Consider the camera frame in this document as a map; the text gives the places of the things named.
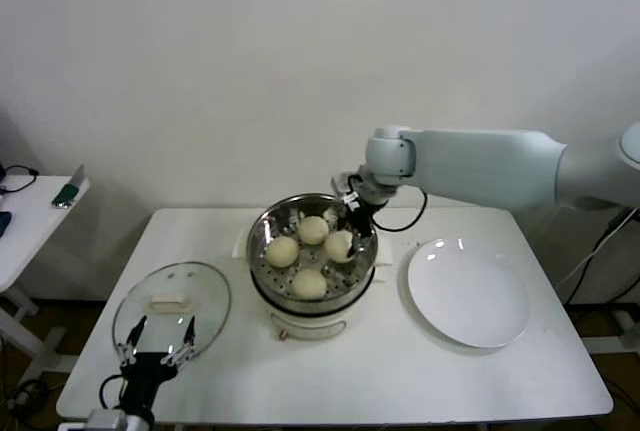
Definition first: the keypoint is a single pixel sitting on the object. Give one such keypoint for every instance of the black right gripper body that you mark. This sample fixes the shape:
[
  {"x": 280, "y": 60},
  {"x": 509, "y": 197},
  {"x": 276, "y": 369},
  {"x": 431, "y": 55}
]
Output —
[{"x": 360, "y": 221}]

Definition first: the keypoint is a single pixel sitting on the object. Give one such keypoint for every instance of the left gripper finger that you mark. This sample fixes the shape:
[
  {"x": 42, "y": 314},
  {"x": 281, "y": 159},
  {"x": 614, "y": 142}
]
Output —
[
  {"x": 138, "y": 332},
  {"x": 190, "y": 332}
]

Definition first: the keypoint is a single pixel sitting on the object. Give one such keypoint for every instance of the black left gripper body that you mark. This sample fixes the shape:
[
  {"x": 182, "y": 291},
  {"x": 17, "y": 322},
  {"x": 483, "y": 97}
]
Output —
[{"x": 145, "y": 373}]

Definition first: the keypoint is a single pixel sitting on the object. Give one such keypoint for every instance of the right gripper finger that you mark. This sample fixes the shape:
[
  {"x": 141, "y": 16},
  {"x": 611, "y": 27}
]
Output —
[
  {"x": 356, "y": 246},
  {"x": 342, "y": 222}
]

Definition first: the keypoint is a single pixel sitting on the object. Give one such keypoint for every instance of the white steamed baozi bun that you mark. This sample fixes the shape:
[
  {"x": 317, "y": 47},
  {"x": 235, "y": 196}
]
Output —
[
  {"x": 313, "y": 230},
  {"x": 337, "y": 247},
  {"x": 309, "y": 285},
  {"x": 282, "y": 252}
]

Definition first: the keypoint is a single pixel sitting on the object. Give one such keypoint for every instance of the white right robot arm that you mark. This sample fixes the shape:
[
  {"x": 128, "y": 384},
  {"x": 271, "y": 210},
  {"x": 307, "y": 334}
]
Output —
[{"x": 475, "y": 166}]

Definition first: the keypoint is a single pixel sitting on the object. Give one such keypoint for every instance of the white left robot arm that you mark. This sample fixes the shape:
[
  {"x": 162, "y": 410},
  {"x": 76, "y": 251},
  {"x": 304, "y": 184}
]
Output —
[{"x": 140, "y": 422}]

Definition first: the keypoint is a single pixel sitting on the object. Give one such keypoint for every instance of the perforated steel steamer basket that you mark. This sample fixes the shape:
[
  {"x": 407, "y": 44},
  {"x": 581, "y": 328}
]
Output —
[{"x": 280, "y": 291}]

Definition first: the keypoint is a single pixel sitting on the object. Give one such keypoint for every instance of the white electric cooker base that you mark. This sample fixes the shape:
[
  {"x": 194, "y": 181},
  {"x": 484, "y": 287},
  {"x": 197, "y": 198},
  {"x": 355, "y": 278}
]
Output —
[{"x": 310, "y": 323}]

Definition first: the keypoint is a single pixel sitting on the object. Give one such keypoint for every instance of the white round plate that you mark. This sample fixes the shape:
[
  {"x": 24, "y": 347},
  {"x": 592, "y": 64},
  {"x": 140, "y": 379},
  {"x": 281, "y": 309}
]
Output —
[{"x": 465, "y": 291}]

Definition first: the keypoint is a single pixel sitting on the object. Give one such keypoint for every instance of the white side table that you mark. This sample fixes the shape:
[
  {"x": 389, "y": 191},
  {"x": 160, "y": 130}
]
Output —
[{"x": 30, "y": 231}]

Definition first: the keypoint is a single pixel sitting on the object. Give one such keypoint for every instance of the dark blue small object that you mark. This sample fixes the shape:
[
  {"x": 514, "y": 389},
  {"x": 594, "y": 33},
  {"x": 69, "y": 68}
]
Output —
[{"x": 3, "y": 225}]

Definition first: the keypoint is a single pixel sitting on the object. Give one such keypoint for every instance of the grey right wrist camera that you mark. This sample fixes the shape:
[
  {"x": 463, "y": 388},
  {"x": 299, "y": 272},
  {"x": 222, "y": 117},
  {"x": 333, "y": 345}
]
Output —
[{"x": 342, "y": 183}]

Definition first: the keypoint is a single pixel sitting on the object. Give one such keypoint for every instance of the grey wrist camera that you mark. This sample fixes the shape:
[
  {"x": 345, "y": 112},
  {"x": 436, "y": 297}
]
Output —
[
  {"x": 342, "y": 183},
  {"x": 106, "y": 421}
]

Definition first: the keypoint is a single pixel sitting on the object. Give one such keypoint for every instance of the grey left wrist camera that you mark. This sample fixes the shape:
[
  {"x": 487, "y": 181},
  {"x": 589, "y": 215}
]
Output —
[{"x": 106, "y": 421}]

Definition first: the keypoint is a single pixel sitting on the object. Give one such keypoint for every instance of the white floor frame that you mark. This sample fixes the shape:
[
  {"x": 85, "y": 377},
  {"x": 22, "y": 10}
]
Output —
[{"x": 622, "y": 318}]

